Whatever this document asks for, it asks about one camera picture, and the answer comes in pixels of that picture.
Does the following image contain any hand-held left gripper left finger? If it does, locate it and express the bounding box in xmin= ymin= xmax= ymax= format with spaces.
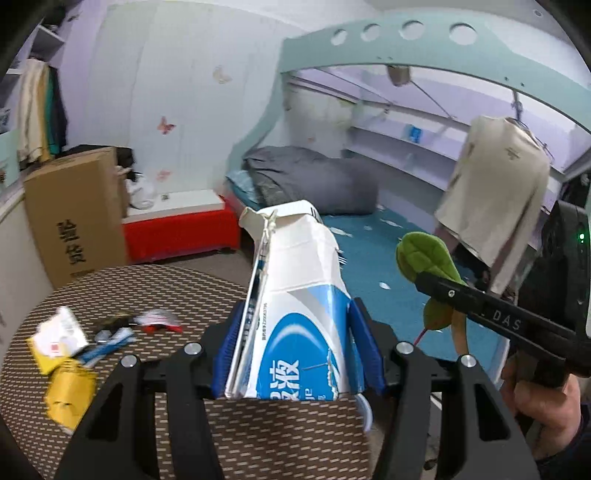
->
xmin=53 ymin=300 xmax=246 ymax=480

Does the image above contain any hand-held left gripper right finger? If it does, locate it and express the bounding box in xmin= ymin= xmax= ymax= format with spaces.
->
xmin=348 ymin=296 xmax=542 ymax=480

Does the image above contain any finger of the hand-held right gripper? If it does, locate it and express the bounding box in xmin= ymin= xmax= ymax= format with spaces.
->
xmin=414 ymin=271 xmax=591 ymax=370

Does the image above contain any green leafy sprig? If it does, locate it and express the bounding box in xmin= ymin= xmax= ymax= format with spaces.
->
xmin=395 ymin=232 xmax=471 ymax=355

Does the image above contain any blue white carton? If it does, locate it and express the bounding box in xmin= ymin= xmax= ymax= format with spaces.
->
xmin=225 ymin=199 xmax=356 ymax=401

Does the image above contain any person's right forearm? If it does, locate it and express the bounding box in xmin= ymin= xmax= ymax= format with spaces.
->
xmin=531 ymin=392 xmax=591 ymax=480

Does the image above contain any person's right hand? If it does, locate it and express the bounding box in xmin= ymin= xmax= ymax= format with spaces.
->
xmin=501 ymin=353 xmax=585 ymax=463

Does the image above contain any red white wrapper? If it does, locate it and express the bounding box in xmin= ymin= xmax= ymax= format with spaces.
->
xmin=137 ymin=309 xmax=185 ymax=334

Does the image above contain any round polka-dot table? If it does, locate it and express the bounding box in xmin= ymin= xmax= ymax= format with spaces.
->
xmin=0 ymin=264 xmax=375 ymax=480

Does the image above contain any teal printed bed sheet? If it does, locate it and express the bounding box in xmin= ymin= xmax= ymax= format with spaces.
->
xmin=226 ymin=185 xmax=514 ymax=371

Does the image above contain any beige hanging sweater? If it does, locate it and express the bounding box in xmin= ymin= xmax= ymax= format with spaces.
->
xmin=433 ymin=115 xmax=553 ymax=296

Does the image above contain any dark small wrapper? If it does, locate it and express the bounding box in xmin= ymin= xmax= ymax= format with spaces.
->
xmin=94 ymin=313 xmax=135 ymax=343

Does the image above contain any red storage bench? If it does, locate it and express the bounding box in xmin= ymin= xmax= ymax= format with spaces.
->
xmin=120 ymin=188 xmax=241 ymax=265

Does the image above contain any blue clothes hanger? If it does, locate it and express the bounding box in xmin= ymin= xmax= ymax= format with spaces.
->
xmin=505 ymin=89 xmax=555 ymax=160

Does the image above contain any small white carton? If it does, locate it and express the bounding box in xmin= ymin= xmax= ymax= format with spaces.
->
xmin=36 ymin=305 xmax=90 ymax=359

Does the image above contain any grey folded duvet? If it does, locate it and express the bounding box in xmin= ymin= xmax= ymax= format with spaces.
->
xmin=242 ymin=145 xmax=379 ymax=217

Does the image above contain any light blue pillow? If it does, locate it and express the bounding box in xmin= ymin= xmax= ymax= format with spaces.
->
xmin=226 ymin=168 xmax=260 ymax=206

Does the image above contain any white plastic bag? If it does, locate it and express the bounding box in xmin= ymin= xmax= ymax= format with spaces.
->
xmin=125 ymin=177 xmax=156 ymax=210

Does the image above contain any brown cardboard box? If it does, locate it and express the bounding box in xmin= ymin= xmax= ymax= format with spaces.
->
xmin=23 ymin=146 xmax=130 ymax=291

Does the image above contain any white low cabinet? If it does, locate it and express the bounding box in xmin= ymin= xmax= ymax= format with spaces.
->
xmin=0 ymin=185 xmax=52 ymax=315

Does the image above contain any black bag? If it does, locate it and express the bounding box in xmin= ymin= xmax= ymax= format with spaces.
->
xmin=62 ymin=143 xmax=135 ymax=169

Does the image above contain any brown hanging cloth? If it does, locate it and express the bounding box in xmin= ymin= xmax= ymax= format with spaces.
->
xmin=386 ymin=64 xmax=412 ymax=88

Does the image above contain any green hanging shirt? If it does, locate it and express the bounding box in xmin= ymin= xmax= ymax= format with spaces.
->
xmin=44 ymin=69 xmax=59 ymax=156

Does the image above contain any dark hanging jacket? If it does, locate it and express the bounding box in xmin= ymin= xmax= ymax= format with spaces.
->
xmin=48 ymin=66 xmax=69 ymax=151

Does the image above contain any pale green wardrobe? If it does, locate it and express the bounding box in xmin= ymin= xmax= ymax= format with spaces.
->
xmin=60 ymin=0 xmax=288 ymax=205

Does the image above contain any cream hanging jacket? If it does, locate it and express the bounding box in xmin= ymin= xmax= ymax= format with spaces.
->
xmin=17 ymin=58 xmax=52 ymax=164

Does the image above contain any white wall shelf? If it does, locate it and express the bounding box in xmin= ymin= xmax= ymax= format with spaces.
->
xmin=346 ymin=99 xmax=472 ymax=190

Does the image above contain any teal bunk bed frame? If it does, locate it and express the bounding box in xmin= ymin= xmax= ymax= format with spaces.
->
xmin=225 ymin=8 xmax=591 ymax=259

